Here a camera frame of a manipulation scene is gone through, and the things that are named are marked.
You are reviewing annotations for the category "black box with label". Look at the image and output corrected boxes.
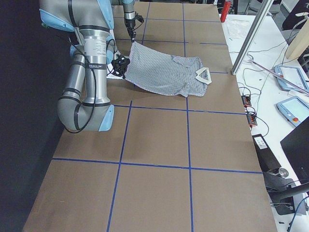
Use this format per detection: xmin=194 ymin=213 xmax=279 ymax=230
xmin=252 ymin=134 xmax=281 ymax=172

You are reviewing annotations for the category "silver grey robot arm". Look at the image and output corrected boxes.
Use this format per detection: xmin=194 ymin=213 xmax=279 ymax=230
xmin=122 ymin=0 xmax=136 ymax=43
xmin=40 ymin=0 xmax=135 ymax=133

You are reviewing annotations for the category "aluminium frame post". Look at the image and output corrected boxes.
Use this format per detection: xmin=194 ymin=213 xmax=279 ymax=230
xmin=231 ymin=0 xmax=274 ymax=75

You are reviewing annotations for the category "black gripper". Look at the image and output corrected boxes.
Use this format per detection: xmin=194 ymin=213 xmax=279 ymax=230
xmin=125 ymin=19 xmax=136 ymax=43
xmin=112 ymin=55 xmax=130 ymax=76

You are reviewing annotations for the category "navy white striped polo shirt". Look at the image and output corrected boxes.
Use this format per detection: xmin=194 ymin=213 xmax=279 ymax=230
xmin=125 ymin=42 xmax=212 ymax=97

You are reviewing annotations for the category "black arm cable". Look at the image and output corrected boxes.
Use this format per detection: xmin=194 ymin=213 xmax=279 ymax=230
xmin=66 ymin=38 xmax=121 ymax=133

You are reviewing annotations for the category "blue teach pendant near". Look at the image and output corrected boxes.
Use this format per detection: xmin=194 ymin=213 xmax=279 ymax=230
xmin=276 ymin=96 xmax=309 ymax=127

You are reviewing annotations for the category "black monitor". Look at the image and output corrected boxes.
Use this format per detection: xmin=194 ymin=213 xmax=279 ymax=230
xmin=280 ymin=121 xmax=309 ymax=179

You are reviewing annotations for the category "white reacher grabber tool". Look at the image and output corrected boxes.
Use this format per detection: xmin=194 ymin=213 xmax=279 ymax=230
xmin=248 ymin=58 xmax=309 ymax=95

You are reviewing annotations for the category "orange black power strip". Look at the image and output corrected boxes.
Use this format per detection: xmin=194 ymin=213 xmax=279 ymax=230
xmin=241 ymin=95 xmax=257 ymax=128

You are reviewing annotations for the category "blue teach pendant far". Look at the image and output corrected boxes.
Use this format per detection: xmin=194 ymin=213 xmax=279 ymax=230
xmin=274 ymin=65 xmax=309 ymax=91

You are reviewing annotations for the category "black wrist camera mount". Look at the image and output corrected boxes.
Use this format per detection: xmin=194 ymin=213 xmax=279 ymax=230
xmin=135 ymin=14 xmax=144 ymax=24

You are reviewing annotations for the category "blue teach pendant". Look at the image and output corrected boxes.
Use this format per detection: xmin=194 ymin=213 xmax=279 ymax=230
xmin=276 ymin=96 xmax=309 ymax=127
xmin=274 ymin=65 xmax=309 ymax=91

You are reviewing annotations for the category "red cylinder tube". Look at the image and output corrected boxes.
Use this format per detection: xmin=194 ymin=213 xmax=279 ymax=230
xmin=220 ymin=0 xmax=231 ymax=23

